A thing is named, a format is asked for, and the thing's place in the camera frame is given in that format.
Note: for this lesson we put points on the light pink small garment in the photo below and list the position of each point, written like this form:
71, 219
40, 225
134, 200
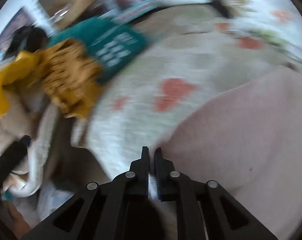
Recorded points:
241, 135

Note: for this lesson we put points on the black cloth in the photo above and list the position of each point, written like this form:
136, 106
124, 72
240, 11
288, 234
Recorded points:
28, 41

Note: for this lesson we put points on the person's left hand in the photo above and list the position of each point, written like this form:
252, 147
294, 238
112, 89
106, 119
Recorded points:
17, 221

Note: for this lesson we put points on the floral print pillow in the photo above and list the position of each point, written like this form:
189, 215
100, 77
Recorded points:
265, 7

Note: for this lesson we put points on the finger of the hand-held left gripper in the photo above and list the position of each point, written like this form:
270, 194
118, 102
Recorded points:
15, 152

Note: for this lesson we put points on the yellow garment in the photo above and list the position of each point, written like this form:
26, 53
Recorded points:
6, 85

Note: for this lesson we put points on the cream white garment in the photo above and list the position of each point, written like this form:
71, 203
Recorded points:
41, 150

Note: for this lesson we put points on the cardboard box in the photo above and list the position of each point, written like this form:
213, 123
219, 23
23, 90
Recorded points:
71, 5

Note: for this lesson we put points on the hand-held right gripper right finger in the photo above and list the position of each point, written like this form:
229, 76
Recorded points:
161, 177

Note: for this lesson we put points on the heart print quilt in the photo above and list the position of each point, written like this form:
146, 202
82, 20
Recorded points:
141, 120

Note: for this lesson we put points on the teal and red box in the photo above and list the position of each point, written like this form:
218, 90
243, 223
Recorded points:
136, 11

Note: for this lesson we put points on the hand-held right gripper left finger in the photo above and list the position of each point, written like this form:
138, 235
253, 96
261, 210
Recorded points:
144, 172

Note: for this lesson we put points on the mustard striped garment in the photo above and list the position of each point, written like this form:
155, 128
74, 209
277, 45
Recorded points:
68, 80

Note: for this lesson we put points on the teal printed garment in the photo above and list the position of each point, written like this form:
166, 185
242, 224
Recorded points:
108, 45

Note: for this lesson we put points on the beige garment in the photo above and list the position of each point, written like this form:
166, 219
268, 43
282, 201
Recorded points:
11, 120

